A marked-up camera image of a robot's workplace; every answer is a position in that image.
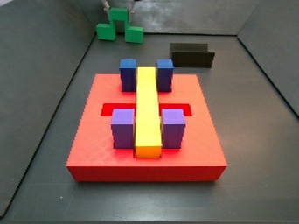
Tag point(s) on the black angled bracket stand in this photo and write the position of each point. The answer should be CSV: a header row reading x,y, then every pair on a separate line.
x,y
191,55

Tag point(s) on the yellow long bar block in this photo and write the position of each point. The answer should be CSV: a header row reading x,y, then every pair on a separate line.
x,y
147,119

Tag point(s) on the blue block left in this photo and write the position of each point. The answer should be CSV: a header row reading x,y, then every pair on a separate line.
x,y
127,70

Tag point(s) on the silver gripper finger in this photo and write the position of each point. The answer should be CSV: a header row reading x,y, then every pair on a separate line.
x,y
105,5
132,6

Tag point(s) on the red board base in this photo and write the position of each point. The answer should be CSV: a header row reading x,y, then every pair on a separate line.
x,y
95,161

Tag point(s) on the purple block right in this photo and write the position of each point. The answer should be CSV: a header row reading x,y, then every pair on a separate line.
x,y
174,125

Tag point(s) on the purple block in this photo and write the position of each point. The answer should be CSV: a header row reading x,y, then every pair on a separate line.
x,y
123,128
174,125

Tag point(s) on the blue block right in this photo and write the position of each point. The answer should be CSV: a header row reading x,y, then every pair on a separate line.
x,y
164,75

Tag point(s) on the purple block left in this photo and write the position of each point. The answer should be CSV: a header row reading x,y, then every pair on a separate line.
x,y
123,128

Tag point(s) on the green stepped arch block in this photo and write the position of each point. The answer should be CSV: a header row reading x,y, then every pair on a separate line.
x,y
107,31

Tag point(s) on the blue block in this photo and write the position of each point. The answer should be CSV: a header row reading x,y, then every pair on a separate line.
x,y
127,70
164,75

